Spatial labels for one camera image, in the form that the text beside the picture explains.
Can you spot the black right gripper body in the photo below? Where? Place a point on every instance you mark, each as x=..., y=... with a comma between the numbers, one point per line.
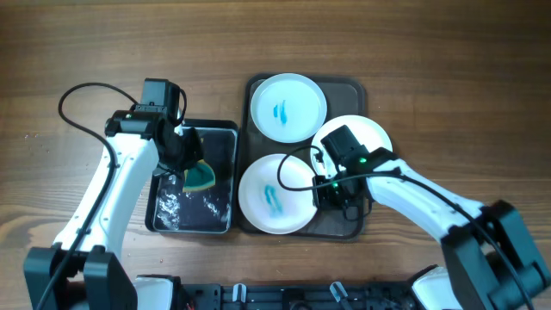
x=337, y=196

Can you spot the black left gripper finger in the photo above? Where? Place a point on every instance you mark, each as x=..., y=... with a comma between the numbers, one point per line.
x=192, y=147
x=163, y=169

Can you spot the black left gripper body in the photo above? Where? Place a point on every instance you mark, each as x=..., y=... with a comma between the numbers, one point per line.
x=174, y=158

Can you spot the green yellow sponge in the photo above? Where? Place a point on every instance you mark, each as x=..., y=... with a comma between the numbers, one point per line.
x=199, y=177

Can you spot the white plate front blue stain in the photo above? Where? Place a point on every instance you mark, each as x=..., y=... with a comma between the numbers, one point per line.
x=266, y=204

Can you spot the white plate blue stain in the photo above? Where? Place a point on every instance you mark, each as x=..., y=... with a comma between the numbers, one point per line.
x=266, y=204
x=288, y=108

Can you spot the white plate top blue stain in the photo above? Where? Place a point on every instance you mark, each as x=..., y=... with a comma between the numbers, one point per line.
x=288, y=108

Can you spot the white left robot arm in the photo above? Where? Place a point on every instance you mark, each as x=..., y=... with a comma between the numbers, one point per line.
x=82, y=268

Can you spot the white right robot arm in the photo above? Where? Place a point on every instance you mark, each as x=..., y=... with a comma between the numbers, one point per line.
x=491, y=260

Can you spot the small black water tray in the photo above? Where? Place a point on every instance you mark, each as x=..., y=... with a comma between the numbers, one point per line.
x=172, y=208

